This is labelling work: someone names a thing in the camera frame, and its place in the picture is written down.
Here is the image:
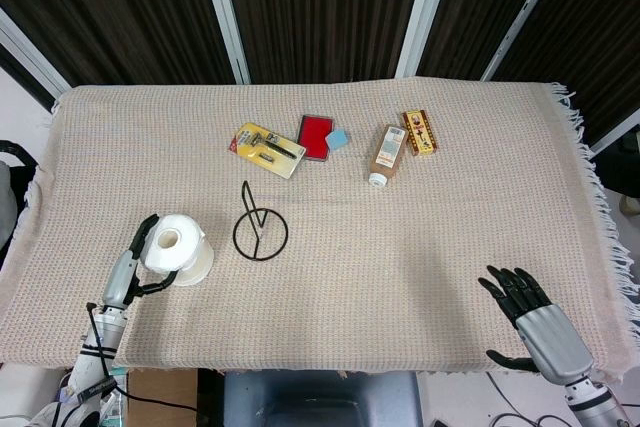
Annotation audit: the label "black wire roll holder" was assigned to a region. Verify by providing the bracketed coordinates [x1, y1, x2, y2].
[232, 180, 290, 262]

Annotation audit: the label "black cables on floor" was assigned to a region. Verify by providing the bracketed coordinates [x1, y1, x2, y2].
[430, 371, 576, 427]

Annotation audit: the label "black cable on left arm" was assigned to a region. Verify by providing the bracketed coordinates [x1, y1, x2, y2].
[85, 300, 225, 427]

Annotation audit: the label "dark blue grey chair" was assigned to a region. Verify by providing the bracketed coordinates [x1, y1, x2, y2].
[222, 369, 424, 427]

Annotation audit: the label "razor in yellow blister pack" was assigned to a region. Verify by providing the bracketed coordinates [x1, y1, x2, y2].
[229, 121, 307, 180]

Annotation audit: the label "cardboard box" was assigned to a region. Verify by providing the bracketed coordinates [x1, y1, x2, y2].
[124, 369, 199, 427]

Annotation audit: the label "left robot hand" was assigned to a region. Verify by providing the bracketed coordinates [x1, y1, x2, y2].
[101, 213, 179, 310]

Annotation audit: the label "black chair with grey cushion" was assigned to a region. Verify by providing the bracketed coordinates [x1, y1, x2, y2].
[0, 139, 39, 254]

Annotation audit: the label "yellow and red small box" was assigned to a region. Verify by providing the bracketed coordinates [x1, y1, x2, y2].
[401, 110, 441, 157]

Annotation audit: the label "light blue eraser block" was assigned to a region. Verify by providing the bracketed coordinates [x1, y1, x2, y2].
[324, 128, 351, 152]

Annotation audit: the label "red ink pad case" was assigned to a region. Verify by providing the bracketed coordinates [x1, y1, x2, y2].
[296, 114, 335, 163]

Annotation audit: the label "brown bottle with white cap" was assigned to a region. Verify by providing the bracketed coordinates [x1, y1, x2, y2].
[368, 123, 409, 187]

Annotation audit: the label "beige woven tablecloth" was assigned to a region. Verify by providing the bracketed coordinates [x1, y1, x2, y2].
[0, 75, 640, 381]

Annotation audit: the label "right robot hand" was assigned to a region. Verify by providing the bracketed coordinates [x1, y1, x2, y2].
[477, 265, 595, 387]

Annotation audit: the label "white paper roll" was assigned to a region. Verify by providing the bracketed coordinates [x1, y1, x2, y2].
[139, 214, 215, 288]

